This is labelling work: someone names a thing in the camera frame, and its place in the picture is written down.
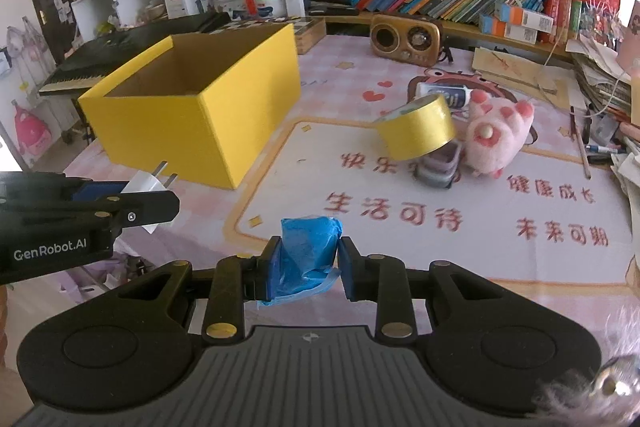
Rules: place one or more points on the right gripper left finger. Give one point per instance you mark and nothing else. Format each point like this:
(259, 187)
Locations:
(235, 281)

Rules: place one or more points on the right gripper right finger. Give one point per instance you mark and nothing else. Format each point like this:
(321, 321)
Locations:
(383, 280)

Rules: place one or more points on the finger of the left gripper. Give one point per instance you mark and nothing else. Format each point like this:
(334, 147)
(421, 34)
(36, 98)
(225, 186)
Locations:
(140, 209)
(89, 190)

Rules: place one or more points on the white usb charger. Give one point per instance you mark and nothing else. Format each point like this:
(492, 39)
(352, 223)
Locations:
(144, 181)

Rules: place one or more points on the blue tape wad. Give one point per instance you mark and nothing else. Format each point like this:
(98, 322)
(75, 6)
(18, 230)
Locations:
(307, 257)

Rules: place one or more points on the purple grey toy truck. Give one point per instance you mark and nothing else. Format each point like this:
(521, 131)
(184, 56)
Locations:
(437, 169)

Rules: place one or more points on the yellow tape roll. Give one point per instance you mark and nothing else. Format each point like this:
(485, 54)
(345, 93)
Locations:
(417, 128)

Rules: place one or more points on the pink plush pig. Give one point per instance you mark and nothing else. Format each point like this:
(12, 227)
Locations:
(497, 130)

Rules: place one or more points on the white spray bottle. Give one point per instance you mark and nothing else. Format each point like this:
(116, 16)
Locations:
(456, 97)

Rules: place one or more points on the yellow cardboard box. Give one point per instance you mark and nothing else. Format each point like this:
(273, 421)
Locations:
(205, 104)

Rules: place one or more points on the printed desk mat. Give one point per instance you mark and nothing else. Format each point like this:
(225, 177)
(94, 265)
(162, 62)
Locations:
(541, 227)

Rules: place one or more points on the wooden pencil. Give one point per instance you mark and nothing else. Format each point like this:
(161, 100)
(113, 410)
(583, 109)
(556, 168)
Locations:
(580, 145)

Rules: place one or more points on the brown retro radio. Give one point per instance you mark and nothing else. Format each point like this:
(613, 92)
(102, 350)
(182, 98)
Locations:
(406, 39)

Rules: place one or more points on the checkered wooden chess box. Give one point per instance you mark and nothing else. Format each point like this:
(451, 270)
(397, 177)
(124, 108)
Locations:
(308, 31)

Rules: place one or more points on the kraft paper sheets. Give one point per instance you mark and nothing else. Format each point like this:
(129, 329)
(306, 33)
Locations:
(555, 85)

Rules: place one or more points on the orange white box lower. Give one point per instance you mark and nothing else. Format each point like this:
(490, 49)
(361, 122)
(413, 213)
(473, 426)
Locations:
(489, 25)

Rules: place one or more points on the orange white box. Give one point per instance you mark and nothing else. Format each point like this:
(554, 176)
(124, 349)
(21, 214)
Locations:
(489, 25)
(515, 15)

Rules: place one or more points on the orange white box upper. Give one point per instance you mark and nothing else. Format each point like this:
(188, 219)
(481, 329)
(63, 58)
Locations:
(515, 15)

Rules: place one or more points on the messy paper stack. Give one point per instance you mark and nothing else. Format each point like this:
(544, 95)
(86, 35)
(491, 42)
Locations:
(611, 85)

